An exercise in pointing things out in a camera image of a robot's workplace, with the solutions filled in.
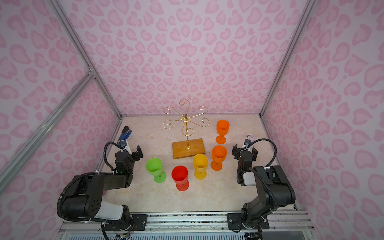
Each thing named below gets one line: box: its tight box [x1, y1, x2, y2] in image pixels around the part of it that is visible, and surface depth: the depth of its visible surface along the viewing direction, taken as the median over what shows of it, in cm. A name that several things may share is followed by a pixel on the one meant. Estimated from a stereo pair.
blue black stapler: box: [117, 126, 132, 144], surface depth 109 cm
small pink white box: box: [246, 134, 255, 143], surface depth 108 cm
